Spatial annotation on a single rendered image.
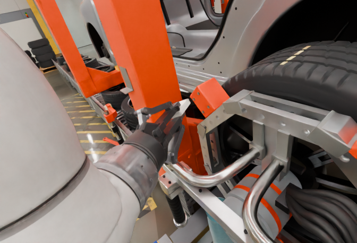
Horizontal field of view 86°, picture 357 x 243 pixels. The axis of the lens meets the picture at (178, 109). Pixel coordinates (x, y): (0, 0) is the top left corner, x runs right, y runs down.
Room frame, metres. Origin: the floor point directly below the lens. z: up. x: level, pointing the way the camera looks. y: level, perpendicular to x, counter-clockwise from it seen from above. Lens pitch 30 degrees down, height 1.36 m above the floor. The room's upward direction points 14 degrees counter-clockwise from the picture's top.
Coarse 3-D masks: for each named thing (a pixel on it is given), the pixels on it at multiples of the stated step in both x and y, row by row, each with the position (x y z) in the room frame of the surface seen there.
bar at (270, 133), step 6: (264, 132) 0.34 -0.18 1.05; (270, 132) 0.32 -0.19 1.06; (276, 132) 0.31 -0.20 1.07; (264, 138) 0.34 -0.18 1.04; (270, 138) 0.32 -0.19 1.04; (276, 138) 0.31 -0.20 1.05; (264, 144) 0.34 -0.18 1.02; (270, 144) 0.32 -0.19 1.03; (270, 150) 0.32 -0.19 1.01; (270, 156) 0.32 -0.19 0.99; (288, 156) 0.32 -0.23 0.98; (264, 162) 0.33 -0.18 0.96; (270, 162) 0.32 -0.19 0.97; (264, 168) 0.33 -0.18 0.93; (282, 174) 0.31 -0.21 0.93
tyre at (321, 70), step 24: (288, 48) 0.55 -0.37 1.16; (312, 48) 0.46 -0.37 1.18; (336, 48) 0.42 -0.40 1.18; (240, 72) 0.52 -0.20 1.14; (264, 72) 0.42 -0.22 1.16; (288, 72) 0.37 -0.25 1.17; (312, 72) 0.34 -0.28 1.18; (336, 72) 0.32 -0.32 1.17; (288, 96) 0.37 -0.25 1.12; (312, 96) 0.32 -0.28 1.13; (336, 96) 0.29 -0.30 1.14
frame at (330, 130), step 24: (240, 96) 0.41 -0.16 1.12; (264, 96) 0.39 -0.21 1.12; (216, 120) 0.46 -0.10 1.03; (264, 120) 0.33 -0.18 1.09; (288, 120) 0.29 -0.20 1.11; (312, 120) 0.26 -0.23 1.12; (336, 120) 0.25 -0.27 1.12; (216, 144) 0.54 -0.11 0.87; (336, 144) 0.22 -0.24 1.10; (216, 168) 0.53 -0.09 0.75; (288, 240) 0.29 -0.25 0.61
